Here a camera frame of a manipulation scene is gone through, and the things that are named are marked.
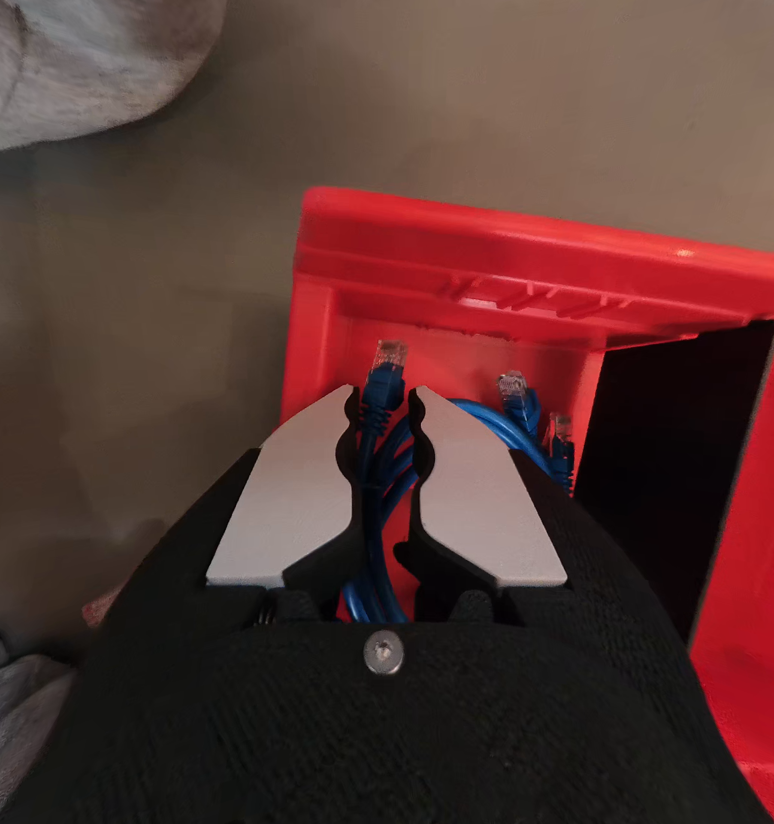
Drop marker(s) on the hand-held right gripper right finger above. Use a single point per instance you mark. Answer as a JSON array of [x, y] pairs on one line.
[[483, 508]]

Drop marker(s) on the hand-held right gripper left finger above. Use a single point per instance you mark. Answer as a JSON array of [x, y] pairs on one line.
[[284, 502]]

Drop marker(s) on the red storage bin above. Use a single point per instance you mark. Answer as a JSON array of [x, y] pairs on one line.
[[522, 257]]

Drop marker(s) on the person's left forearm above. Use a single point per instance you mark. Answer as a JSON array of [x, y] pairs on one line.
[[71, 64]]

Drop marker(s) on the black divider panel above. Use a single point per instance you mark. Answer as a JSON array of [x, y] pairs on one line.
[[670, 450]]

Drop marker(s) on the person's grey clothing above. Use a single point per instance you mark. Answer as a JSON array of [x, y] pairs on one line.
[[14, 708]]

